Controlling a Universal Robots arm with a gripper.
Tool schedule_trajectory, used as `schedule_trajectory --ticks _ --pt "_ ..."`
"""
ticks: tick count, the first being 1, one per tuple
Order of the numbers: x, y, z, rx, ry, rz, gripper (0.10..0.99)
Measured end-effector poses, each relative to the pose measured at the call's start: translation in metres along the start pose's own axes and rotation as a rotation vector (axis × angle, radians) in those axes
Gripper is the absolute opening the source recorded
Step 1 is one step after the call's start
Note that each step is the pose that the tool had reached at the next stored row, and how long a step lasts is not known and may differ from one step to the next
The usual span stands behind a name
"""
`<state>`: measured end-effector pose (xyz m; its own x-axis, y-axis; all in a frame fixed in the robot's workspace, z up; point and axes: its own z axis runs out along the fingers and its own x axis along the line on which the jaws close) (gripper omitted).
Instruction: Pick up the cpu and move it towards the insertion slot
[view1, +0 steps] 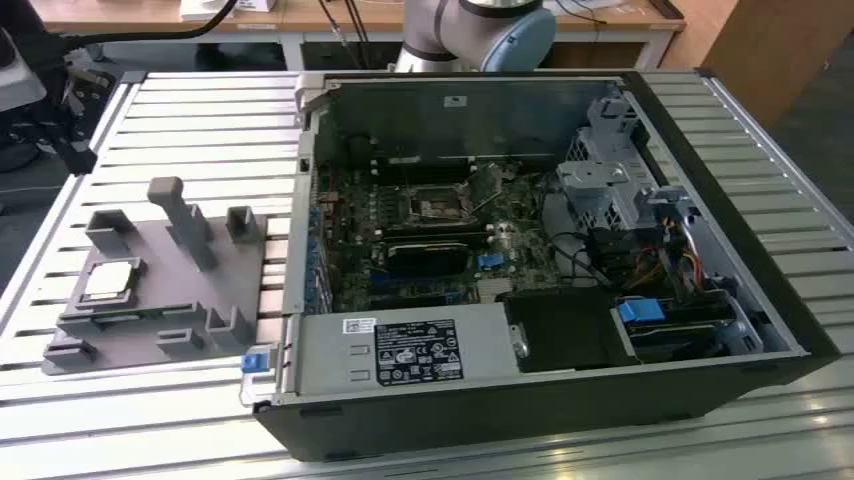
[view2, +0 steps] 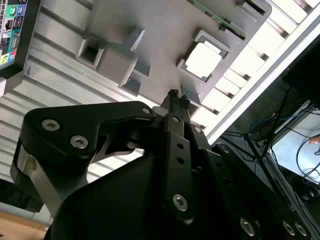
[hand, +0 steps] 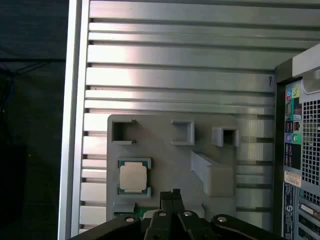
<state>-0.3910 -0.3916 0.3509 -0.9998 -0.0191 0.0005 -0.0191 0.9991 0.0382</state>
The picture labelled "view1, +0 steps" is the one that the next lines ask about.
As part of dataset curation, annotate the silver CPU with green edge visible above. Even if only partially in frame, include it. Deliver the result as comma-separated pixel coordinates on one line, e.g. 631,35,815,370
79,262,136,302

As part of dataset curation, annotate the black RAM slot row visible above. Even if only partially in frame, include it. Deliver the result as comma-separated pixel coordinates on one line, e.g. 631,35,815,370
370,153,483,184
376,225,486,243

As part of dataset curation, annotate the CPU socket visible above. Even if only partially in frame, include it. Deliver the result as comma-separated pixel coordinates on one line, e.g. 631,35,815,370
406,185,479,224

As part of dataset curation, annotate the white box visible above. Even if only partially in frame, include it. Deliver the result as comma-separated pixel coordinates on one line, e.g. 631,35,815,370
179,0,236,22

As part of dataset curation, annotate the grey plastic parts rack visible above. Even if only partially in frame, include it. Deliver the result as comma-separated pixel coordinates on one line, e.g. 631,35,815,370
40,175,269,376

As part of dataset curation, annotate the wooden desk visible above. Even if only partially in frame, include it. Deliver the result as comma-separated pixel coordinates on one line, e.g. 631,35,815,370
39,0,688,71

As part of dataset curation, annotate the blue plastic latch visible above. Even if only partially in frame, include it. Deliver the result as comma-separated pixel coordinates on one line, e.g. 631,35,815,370
241,349,279,376

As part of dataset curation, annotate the silver power supply with label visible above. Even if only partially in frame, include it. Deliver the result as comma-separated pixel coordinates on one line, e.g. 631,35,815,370
291,312,523,397

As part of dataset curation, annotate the metal socket cover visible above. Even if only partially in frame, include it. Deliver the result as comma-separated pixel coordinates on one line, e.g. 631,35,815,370
466,162,506,202

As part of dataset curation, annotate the dark green motherboard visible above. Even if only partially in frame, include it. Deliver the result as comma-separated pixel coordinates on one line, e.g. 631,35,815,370
310,159,568,314

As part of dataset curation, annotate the grey metal drive cage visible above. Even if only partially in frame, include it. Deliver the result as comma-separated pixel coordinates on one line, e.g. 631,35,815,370
555,97,676,237

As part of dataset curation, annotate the black open PC case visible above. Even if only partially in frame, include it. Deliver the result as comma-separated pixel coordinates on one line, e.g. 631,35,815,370
237,69,842,464

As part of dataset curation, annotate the blue disk carrier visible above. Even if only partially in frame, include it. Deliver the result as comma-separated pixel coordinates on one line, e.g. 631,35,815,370
616,296,668,327

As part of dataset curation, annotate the brown wooden cabinet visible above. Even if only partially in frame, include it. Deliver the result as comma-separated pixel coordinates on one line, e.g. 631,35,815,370
703,0,854,129

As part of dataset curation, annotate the thick black cable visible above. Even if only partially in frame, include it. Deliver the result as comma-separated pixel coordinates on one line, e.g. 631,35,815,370
63,0,240,44

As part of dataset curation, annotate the thin wire locking lever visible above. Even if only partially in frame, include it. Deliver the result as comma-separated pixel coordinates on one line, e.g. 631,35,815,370
471,191,504,216

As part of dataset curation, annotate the coloured wire bundle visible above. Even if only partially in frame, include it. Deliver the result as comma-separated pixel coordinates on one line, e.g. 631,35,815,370
626,214,710,294

